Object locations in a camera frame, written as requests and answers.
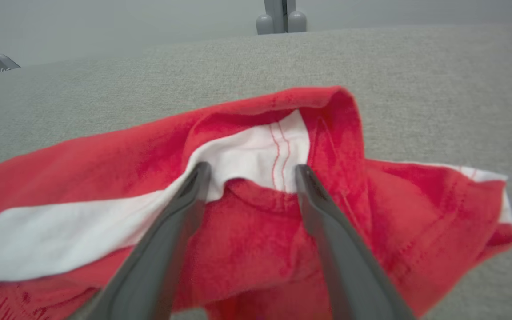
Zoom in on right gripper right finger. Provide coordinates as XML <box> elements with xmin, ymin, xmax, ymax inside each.
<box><xmin>295</xmin><ymin>164</ymin><xmax>416</xmax><ymax>320</ymax></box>

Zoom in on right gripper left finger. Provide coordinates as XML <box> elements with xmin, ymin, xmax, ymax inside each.
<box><xmin>67</xmin><ymin>161</ymin><xmax>212</xmax><ymax>320</ymax></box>

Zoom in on red shorts with white band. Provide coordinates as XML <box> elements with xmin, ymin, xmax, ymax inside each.
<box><xmin>0</xmin><ymin>86</ymin><xmax>512</xmax><ymax>320</ymax></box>

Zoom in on grey fabric work surface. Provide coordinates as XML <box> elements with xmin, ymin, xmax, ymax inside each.
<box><xmin>0</xmin><ymin>24</ymin><xmax>512</xmax><ymax>320</ymax></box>

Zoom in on grey cylindrical post foot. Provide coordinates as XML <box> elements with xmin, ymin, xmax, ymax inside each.
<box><xmin>256</xmin><ymin>14</ymin><xmax>275</xmax><ymax>35</ymax></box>
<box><xmin>288</xmin><ymin>11</ymin><xmax>307</xmax><ymax>33</ymax></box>

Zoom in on grey partition post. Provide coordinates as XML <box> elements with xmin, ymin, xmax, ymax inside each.
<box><xmin>264</xmin><ymin>0</ymin><xmax>296</xmax><ymax>34</ymax></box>

